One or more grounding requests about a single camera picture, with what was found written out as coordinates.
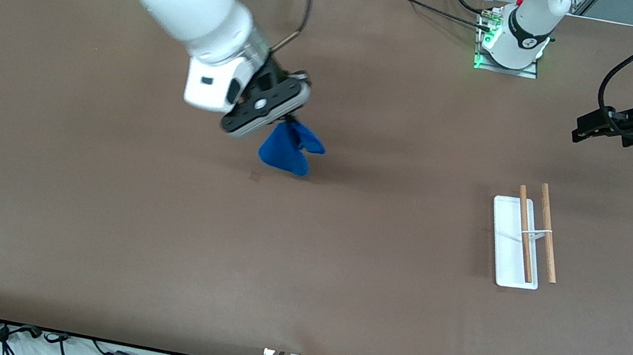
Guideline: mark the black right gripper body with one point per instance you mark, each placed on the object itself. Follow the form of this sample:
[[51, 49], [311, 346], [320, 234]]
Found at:
[[271, 74]]

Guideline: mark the blue towel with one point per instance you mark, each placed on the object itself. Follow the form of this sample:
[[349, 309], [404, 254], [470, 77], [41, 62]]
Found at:
[[285, 153]]

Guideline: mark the small brown tape square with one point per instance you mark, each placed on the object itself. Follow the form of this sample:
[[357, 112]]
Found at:
[[255, 177]]

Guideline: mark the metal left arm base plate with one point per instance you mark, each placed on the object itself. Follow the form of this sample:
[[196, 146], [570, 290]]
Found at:
[[523, 73]]

